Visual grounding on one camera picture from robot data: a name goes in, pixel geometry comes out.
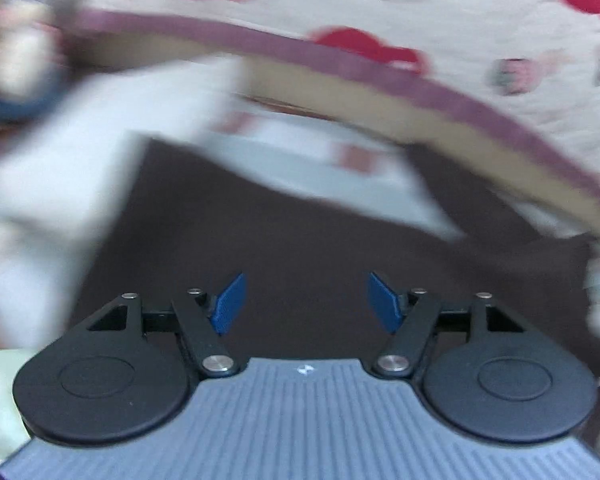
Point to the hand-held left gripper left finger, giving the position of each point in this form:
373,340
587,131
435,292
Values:
230,305

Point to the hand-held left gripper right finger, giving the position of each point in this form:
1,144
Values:
385,302

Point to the brown knitted sweater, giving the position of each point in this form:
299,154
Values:
300,230

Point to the checkered dog print rug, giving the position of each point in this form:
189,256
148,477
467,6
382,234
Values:
290,160

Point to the cream folded garment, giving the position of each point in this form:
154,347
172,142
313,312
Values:
55,185

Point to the bear print bedspread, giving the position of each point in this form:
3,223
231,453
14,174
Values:
480,10

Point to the grey plush rabbit toy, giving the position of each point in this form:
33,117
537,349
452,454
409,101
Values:
15,60

